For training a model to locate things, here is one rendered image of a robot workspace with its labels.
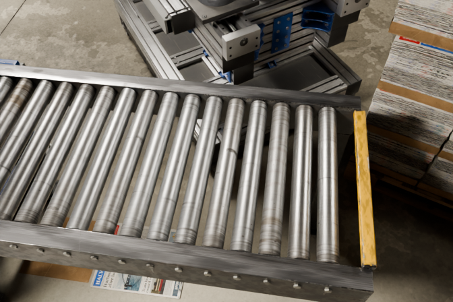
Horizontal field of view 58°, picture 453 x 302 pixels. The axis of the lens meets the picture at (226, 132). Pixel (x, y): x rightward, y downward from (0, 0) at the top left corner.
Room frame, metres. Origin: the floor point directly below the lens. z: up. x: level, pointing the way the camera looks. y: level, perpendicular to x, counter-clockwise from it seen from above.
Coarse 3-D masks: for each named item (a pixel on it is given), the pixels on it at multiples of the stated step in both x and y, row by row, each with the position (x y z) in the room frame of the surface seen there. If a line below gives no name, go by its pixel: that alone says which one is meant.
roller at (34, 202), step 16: (80, 96) 0.82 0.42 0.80; (80, 112) 0.77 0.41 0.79; (64, 128) 0.71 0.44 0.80; (64, 144) 0.66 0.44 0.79; (48, 160) 0.60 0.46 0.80; (64, 160) 0.62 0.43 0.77; (48, 176) 0.56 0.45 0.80; (32, 192) 0.51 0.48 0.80; (48, 192) 0.52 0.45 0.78; (32, 208) 0.47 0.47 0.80
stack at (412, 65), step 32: (416, 64) 0.95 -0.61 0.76; (448, 64) 0.91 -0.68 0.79; (384, 96) 0.97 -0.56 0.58; (448, 96) 0.88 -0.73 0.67; (384, 128) 0.95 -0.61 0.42; (416, 128) 0.90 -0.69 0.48; (448, 128) 0.85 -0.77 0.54; (384, 160) 0.93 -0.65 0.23; (416, 160) 0.88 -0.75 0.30; (448, 160) 0.83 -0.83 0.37; (384, 192) 0.89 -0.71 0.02; (416, 192) 0.84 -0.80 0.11; (448, 192) 0.79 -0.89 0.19
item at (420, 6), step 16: (400, 0) 1.02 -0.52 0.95; (416, 0) 1.00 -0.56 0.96; (432, 0) 0.98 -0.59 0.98; (448, 0) 0.96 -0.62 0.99; (400, 16) 1.01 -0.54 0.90; (416, 16) 0.99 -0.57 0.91; (432, 16) 0.97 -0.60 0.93; (448, 16) 0.95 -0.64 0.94; (432, 32) 0.96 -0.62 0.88; (448, 32) 0.94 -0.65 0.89
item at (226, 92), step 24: (0, 72) 0.93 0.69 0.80; (24, 72) 0.93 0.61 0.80; (48, 72) 0.93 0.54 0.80; (72, 72) 0.92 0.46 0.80; (96, 72) 0.92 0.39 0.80; (96, 96) 0.87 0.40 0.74; (240, 96) 0.80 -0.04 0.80; (264, 96) 0.80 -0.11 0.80; (288, 96) 0.79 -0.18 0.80; (312, 96) 0.79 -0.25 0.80; (336, 96) 0.79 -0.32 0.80; (360, 96) 0.78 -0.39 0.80; (336, 120) 0.75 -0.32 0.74
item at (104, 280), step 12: (120, 228) 0.77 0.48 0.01; (144, 228) 0.77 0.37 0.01; (168, 240) 0.71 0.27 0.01; (96, 276) 0.56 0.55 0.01; (108, 276) 0.56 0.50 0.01; (120, 276) 0.56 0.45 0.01; (132, 276) 0.56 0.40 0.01; (96, 288) 0.52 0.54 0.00; (108, 288) 0.52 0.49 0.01; (120, 288) 0.52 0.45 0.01; (132, 288) 0.51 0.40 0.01; (144, 288) 0.51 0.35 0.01; (156, 288) 0.51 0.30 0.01; (168, 288) 0.51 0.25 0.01; (180, 288) 0.51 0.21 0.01
